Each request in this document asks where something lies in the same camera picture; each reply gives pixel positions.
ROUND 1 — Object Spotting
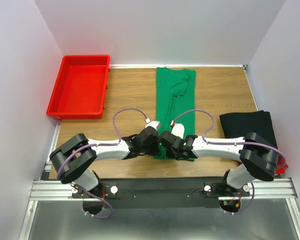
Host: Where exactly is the green polo shirt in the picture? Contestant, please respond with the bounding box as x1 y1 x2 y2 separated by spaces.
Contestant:
154 67 196 160

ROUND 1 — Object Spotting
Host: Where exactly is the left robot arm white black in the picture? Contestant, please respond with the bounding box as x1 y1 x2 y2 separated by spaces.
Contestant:
50 124 160 198

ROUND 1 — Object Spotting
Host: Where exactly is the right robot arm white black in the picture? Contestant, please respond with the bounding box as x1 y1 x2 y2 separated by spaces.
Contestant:
158 131 285 196

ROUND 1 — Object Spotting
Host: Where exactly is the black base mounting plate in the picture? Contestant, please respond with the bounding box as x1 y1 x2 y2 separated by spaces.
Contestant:
72 177 250 216

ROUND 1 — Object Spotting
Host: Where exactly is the black folded t shirt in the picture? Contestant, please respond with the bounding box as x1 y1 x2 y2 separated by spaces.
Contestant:
219 110 277 147

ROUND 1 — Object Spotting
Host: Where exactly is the red plastic bin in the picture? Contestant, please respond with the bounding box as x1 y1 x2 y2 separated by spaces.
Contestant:
46 55 110 120

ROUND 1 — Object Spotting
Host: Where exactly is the red folded t shirt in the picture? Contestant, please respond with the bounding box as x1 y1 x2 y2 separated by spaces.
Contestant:
275 163 288 175

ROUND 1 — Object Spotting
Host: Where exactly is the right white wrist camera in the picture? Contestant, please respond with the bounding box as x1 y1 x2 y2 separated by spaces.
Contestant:
170 121 185 139

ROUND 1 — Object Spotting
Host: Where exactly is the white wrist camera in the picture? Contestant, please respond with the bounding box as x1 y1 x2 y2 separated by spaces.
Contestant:
145 118 161 131
170 121 185 139

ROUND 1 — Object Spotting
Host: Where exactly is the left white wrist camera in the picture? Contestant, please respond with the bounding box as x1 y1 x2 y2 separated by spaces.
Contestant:
145 118 161 131

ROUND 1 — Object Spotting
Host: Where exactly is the aluminium frame rail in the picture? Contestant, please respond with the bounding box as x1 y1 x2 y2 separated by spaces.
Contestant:
18 119 300 240

